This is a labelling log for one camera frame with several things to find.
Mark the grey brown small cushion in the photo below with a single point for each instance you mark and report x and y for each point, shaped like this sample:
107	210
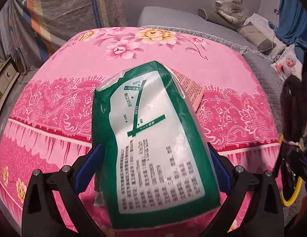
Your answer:
254	36

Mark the grey bolster pillow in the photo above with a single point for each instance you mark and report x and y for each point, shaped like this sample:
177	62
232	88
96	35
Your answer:
210	14

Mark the blue curtain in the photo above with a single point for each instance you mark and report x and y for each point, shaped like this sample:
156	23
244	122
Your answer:
292	28

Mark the white drawer cabinet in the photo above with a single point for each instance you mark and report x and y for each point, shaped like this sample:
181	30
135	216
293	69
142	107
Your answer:
8	76

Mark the wrapped plush cat toy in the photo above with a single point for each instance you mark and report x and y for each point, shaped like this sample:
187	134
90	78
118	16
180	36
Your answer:
233	11

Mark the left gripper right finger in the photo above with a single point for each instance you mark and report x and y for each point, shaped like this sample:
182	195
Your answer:
252	206

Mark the striped hanging sheet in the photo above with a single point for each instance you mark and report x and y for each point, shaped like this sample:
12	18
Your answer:
31	31

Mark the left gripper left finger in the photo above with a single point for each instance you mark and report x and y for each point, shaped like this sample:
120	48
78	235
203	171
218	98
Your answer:
41	216

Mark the white quilted cushion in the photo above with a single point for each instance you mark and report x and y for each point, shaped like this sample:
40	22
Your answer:
263	25

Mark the green white milk carton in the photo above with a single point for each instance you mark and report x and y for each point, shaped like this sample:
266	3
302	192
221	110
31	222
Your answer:
157	168

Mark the baby print pillow far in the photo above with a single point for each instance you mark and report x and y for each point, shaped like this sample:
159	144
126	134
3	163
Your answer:
286	66

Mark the grey quilted sofa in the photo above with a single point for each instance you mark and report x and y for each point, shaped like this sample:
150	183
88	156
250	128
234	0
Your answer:
188	23

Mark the black wrapper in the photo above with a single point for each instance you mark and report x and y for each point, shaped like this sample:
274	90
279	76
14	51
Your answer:
294	108

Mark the yellow rimmed trash bin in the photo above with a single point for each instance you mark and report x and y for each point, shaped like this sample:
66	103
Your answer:
291	183

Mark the pink torn paper box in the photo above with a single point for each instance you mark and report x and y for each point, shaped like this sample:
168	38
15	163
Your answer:
193	90

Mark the pink floral table cover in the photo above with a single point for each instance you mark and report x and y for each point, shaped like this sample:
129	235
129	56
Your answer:
50	123

